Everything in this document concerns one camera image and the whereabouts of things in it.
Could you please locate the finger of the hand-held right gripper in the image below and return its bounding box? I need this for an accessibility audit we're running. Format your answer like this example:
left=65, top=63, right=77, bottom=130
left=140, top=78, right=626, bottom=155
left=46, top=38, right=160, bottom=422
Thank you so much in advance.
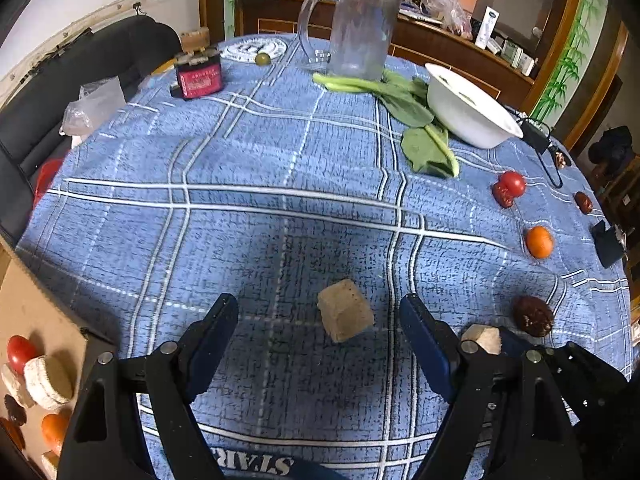
left=500, top=329, right=629, bottom=411

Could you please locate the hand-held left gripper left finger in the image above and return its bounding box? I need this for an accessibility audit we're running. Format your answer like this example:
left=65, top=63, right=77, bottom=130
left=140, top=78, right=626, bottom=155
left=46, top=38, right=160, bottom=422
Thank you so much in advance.
left=56, top=292, right=240, bottom=480

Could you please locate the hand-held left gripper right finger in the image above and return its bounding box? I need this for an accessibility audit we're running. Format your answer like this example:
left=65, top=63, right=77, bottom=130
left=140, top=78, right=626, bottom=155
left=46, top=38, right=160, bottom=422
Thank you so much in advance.
left=399, top=294, right=587, bottom=480

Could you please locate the small white sugarcane piece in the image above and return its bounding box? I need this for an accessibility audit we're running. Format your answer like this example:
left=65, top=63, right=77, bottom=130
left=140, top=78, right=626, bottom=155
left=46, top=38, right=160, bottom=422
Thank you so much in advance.
left=460, top=325, right=502, bottom=356

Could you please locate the shallow cardboard box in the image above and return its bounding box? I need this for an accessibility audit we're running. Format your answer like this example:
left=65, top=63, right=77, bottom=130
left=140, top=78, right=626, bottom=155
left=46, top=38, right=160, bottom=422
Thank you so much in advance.
left=0, top=245, right=117, bottom=480

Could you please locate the large mandarin orange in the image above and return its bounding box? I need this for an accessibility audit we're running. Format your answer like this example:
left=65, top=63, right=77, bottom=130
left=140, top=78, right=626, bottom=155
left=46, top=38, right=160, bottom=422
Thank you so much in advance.
left=41, top=410, right=73, bottom=456

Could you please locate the red tomato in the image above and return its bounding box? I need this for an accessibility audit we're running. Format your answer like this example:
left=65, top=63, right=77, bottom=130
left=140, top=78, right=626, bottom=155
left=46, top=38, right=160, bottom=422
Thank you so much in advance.
left=7, top=336, right=40, bottom=376

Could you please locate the dark red date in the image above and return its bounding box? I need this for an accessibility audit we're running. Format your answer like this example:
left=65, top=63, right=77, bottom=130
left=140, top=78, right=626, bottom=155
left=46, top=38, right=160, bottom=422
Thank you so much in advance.
left=4, top=394, right=27, bottom=426

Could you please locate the dark wrinkled date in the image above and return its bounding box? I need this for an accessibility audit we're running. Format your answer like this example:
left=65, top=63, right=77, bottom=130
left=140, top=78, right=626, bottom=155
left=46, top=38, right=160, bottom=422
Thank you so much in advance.
left=514, top=296, right=555, bottom=337

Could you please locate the black clip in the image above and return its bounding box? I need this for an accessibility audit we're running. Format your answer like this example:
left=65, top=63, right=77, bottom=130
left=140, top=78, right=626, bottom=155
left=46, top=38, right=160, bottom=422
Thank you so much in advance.
left=590, top=220, right=628, bottom=268

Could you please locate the small mandarin orange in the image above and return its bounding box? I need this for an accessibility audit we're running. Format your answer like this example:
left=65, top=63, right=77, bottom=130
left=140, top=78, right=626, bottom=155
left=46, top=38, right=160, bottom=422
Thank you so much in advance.
left=525, top=226, right=555, bottom=260

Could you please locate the cherry tomato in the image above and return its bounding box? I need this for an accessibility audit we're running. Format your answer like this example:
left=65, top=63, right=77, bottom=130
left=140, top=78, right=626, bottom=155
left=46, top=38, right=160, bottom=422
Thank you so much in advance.
left=500, top=171, right=527, bottom=198

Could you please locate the blue plaid tablecloth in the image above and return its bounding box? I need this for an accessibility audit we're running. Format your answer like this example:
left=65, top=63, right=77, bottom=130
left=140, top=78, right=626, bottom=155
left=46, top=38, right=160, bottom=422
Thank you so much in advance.
left=15, top=32, right=633, bottom=480

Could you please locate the green leaf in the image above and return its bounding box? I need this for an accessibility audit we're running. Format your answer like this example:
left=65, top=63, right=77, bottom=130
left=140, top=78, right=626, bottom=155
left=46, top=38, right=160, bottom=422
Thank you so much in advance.
left=402, top=124, right=461, bottom=178

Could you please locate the dark bag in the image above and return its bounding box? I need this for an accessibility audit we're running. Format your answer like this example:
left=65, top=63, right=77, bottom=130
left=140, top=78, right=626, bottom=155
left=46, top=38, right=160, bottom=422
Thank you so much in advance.
left=587, top=127, right=637, bottom=167

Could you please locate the red item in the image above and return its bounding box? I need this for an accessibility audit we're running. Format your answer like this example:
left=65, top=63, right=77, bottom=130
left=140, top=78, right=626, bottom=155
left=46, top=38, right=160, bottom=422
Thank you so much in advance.
left=32, top=157, right=63, bottom=201

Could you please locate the white bowl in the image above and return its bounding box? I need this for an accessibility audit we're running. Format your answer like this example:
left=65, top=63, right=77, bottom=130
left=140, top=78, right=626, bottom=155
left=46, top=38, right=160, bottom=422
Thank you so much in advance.
left=425, top=62, right=524, bottom=150

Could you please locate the leafy green stalk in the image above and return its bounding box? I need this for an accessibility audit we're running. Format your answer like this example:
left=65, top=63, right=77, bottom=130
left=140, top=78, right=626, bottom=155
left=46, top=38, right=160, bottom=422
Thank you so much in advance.
left=312, top=71, right=435, bottom=127

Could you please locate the clear plastic bag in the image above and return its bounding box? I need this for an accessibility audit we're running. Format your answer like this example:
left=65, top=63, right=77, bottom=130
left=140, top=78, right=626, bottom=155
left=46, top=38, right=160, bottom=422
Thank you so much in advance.
left=60, top=77, right=126, bottom=137

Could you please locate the red black box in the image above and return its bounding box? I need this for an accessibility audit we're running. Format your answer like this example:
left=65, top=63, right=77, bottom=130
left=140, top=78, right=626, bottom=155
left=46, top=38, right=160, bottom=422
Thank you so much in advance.
left=171, top=47, right=223, bottom=102

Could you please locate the black leather sofa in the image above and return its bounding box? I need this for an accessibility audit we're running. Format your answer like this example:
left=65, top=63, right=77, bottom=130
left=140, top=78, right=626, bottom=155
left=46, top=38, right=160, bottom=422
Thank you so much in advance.
left=0, top=15, right=183, bottom=246

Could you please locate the wooden sideboard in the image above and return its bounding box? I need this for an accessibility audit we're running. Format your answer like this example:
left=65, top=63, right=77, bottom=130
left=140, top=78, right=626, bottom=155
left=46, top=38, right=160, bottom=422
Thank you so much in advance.
left=197, top=0, right=551, bottom=101

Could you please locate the small brown box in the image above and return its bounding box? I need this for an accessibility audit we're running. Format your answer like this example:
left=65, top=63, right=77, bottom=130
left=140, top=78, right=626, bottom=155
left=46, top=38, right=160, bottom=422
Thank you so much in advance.
left=180, top=27, right=211, bottom=52

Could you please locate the white tube box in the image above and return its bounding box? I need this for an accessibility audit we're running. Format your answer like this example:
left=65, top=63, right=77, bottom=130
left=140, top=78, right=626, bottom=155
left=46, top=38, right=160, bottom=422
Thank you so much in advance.
left=475, top=6, right=501, bottom=51

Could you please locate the clear plastic pitcher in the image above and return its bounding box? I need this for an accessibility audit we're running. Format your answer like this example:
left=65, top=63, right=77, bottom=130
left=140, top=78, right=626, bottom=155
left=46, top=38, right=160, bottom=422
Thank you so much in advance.
left=297, top=0, right=401, bottom=82

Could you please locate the plastic bag with contents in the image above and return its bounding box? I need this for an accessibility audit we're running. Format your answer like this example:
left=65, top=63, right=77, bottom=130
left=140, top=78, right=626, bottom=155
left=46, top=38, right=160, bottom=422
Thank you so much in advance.
left=402, top=0, right=473, bottom=38

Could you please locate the black charger with cable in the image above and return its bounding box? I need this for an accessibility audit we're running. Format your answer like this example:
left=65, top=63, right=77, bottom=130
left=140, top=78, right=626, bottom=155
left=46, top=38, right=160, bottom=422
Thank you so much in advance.
left=517, top=115, right=566, bottom=188

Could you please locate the wooden frame with bamboo print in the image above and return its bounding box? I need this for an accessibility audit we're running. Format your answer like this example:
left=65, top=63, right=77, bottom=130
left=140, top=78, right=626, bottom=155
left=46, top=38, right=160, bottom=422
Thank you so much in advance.
left=530, top=0, right=628, bottom=141

